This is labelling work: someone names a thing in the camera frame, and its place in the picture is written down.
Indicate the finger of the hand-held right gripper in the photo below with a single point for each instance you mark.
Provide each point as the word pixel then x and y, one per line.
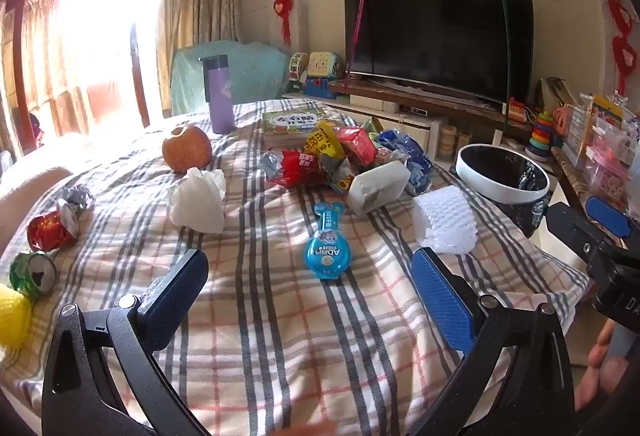
pixel 570 226
pixel 605 213

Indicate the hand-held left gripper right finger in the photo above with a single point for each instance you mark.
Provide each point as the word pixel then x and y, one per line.
pixel 442 301

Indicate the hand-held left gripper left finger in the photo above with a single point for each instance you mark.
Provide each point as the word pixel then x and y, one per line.
pixel 175 296

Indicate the white round bin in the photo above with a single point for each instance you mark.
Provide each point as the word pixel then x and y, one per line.
pixel 500 194

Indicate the white and red carton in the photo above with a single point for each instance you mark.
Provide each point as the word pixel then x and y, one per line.
pixel 377 186

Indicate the blue biscuit wrapper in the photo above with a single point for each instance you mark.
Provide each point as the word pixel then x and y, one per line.
pixel 412 154

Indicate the person's right hand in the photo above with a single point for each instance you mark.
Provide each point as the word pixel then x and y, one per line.
pixel 600 376

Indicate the clear box with pink lid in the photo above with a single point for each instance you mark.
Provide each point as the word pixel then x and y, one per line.
pixel 607 166

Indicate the white foam net sleeve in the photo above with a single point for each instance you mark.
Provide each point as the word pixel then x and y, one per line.
pixel 445 221

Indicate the black bin bag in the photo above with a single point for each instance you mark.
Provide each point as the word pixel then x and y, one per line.
pixel 500 166

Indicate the crumpled white tissue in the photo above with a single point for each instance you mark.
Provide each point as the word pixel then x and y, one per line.
pixel 197 201

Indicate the pink toy basket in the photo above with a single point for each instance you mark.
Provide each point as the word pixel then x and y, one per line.
pixel 562 119

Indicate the yellow toy package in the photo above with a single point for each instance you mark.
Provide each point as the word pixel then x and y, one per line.
pixel 607 109

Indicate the blue bottle-shaped packet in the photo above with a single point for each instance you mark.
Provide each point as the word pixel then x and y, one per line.
pixel 327 248

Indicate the beige bag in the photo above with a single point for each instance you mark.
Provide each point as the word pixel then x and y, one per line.
pixel 552 91

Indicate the crumpled silver foil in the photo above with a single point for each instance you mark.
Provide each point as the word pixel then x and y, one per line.
pixel 79 195

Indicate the crushed red can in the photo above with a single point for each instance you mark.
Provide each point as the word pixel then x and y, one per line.
pixel 50 231

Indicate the crushed green can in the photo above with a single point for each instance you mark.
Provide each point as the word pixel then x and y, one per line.
pixel 30 273

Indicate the bitten apple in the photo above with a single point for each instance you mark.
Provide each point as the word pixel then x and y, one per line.
pixel 186 149

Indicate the yellow foam fruit net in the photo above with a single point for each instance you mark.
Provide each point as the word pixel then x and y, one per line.
pixel 12 321

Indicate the red snack packet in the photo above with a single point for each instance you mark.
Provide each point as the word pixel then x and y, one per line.
pixel 357 144

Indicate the crumpled red snack bag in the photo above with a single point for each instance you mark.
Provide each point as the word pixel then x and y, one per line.
pixel 300 166

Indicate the white television cabinet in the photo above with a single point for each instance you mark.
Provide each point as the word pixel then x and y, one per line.
pixel 415 122

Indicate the green stick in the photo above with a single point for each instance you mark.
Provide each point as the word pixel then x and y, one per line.
pixel 505 46

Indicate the yellow packet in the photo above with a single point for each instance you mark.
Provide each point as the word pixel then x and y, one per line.
pixel 322 141

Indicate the purple water bottle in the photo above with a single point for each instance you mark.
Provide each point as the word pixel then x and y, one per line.
pixel 220 96

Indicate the green children's book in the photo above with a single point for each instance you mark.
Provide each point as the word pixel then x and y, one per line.
pixel 290 122

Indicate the black curved television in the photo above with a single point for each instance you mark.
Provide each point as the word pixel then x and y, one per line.
pixel 440 36

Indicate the teal floral cover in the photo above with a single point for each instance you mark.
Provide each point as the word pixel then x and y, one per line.
pixel 250 71

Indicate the blue toy base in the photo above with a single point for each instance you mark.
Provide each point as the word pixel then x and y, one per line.
pixel 320 89

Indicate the white wheel toy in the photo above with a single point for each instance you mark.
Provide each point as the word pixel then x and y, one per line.
pixel 298 66

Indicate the yellow toy phone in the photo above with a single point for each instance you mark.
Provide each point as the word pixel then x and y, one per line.
pixel 322 64

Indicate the sheer orange curtain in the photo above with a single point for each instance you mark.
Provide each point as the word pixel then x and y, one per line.
pixel 45 51

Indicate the pink stick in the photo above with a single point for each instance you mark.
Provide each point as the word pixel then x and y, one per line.
pixel 357 26

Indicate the beige patterned curtain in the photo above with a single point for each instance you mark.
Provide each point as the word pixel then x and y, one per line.
pixel 195 6

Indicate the clear bead frame box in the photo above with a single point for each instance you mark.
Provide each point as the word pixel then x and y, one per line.
pixel 582 131

